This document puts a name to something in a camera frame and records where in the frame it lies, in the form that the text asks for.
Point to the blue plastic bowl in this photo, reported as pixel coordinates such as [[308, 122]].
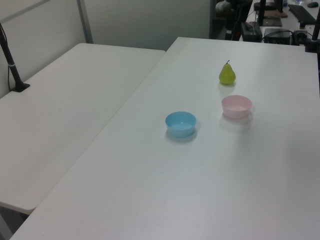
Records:
[[180, 131]]

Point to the black electronics box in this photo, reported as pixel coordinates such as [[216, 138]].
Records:
[[277, 35]]

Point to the green white round object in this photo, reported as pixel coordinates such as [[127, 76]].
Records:
[[222, 7]]

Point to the green yellow pear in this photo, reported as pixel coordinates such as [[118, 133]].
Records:
[[227, 75]]

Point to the dark device with green part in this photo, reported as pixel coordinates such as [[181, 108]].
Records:
[[251, 32]]

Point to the brown flat board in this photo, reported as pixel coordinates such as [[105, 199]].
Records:
[[280, 14]]

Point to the black tripod legs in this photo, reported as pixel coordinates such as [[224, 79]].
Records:
[[233, 22]]

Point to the black keyboard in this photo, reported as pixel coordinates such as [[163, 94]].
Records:
[[301, 12]]

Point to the black camera stand pole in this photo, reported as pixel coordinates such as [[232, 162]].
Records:
[[13, 72]]

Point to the black clamped pole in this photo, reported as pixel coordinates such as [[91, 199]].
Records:
[[313, 37]]

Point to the pink plastic bowl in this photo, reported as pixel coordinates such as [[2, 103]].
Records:
[[236, 112]]

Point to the black monitor stand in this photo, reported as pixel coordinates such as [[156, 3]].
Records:
[[262, 12]]

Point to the black computer mouse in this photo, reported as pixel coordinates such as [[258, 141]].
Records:
[[311, 4]]

